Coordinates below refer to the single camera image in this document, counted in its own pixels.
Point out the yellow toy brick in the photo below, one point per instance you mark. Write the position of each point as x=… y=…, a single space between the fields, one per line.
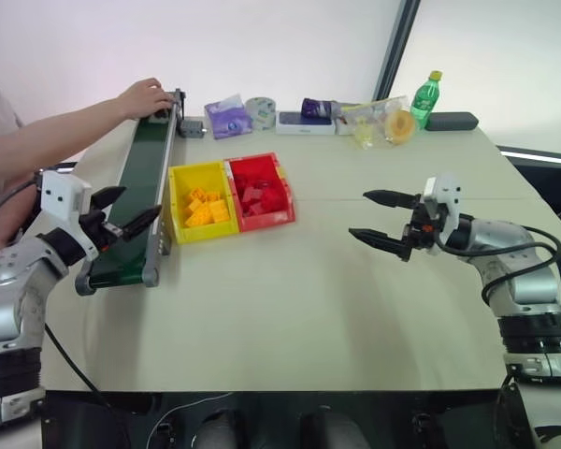
x=219 y=209
x=199 y=217
x=197 y=193
x=190 y=204

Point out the dark grey oblong case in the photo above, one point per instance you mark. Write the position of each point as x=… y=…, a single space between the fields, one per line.
x=451 y=121

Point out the yellow plastic bin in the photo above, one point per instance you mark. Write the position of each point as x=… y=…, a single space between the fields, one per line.
x=175 y=206

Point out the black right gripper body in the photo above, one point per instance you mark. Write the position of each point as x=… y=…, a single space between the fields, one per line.
x=421 y=229

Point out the person's bare hand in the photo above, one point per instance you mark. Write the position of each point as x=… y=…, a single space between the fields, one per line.
x=142 y=98

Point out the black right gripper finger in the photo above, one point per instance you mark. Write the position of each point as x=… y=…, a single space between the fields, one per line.
x=383 y=240
x=392 y=198

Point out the person's bare forearm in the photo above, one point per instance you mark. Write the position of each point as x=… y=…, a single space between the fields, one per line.
x=51 y=135

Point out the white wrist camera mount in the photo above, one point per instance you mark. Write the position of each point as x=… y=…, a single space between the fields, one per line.
x=446 y=196
x=61 y=194

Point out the purple foil packet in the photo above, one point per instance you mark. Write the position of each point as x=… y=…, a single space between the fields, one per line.
x=315 y=107

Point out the clear plastic bag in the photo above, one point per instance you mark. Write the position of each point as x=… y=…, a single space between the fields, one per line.
x=367 y=121

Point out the red toy brick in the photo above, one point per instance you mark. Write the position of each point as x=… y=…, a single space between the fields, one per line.
x=248 y=195
x=264 y=183

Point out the yellow tape roll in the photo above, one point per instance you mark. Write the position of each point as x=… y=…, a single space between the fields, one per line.
x=400 y=126

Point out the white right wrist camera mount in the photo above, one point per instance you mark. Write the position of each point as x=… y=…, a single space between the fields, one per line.
x=446 y=196

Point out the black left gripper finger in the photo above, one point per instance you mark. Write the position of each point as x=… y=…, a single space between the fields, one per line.
x=140 y=222
x=107 y=196

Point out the purple tissue packet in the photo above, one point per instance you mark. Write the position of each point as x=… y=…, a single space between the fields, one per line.
x=228 y=117

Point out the green plastic bottle yellow cap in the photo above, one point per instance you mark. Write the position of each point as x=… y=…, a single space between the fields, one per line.
x=424 y=100

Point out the white box dark blue lid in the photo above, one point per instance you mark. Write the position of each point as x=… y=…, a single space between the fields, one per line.
x=304 y=124

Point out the red plastic bin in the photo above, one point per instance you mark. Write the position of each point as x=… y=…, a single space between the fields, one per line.
x=287 y=201

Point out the dark window frame post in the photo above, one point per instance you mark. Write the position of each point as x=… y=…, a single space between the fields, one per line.
x=397 y=47

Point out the green conveyor belt grey frame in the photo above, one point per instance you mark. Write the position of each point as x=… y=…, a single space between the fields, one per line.
x=140 y=187

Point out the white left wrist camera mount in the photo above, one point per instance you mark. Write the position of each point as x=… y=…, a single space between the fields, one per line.
x=61 y=194

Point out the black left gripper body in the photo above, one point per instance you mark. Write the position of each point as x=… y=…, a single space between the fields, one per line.
x=98 y=229

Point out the grey green tape roll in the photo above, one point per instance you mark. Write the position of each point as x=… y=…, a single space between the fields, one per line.
x=261 y=112

